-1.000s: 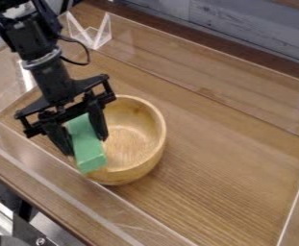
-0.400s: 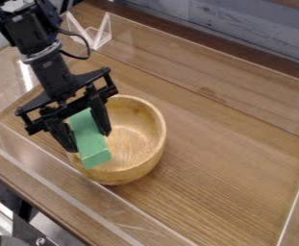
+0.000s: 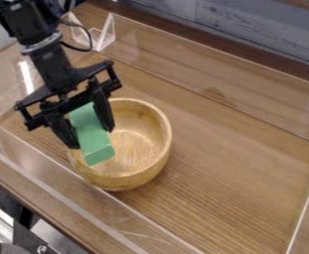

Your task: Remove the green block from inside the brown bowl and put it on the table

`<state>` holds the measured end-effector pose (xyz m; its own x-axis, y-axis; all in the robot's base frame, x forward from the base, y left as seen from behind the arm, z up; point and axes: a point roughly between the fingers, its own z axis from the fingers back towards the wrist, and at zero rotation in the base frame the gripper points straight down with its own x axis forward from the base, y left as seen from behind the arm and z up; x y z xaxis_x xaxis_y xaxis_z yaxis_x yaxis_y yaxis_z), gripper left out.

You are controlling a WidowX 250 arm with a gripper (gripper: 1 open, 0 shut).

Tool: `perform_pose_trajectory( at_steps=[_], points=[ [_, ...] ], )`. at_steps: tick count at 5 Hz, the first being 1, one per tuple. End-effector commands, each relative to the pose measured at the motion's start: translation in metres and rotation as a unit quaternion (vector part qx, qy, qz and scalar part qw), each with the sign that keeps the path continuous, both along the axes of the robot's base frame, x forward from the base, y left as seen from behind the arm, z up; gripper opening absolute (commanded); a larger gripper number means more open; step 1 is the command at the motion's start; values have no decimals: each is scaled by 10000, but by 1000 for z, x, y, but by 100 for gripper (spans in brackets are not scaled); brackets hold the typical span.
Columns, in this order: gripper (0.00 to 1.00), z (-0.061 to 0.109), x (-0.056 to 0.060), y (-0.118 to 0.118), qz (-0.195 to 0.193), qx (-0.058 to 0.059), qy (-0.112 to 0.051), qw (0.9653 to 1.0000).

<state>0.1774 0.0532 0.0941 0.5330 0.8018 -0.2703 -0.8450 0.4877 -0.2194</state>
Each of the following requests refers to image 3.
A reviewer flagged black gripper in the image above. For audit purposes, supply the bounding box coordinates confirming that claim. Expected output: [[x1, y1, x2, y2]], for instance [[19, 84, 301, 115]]
[[15, 40, 122, 149]]

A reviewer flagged green rectangular block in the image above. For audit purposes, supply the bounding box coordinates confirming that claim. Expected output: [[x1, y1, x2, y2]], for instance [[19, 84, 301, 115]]
[[70, 103, 115, 166]]

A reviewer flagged brown wooden bowl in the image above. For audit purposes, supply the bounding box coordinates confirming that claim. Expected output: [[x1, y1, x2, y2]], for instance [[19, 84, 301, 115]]
[[69, 97, 173, 191]]

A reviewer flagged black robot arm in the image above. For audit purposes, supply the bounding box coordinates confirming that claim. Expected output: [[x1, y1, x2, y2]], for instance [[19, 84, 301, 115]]
[[0, 0, 122, 149]]

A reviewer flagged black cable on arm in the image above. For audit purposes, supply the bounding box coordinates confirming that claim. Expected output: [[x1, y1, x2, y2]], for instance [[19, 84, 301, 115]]
[[58, 19, 95, 54]]

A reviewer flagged clear acrylic corner bracket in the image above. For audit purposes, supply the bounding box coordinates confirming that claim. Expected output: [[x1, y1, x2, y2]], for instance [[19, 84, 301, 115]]
[[71, 14, 115, 52]]

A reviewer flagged clear acrylic tray enclosure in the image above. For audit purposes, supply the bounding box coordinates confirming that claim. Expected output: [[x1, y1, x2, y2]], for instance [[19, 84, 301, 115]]
[[0, 18, 309, 254]]

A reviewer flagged black metal bracket with bolt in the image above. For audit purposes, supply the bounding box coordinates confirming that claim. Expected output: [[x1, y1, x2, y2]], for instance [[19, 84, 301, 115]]
[[12, 221, 60, 254]]

